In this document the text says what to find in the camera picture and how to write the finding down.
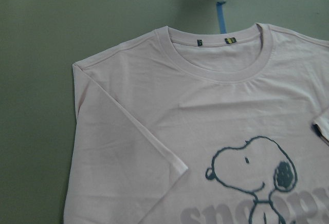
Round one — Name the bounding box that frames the pink Snoopy t-shirt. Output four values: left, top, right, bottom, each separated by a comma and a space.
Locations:
64, 24, 328, 223

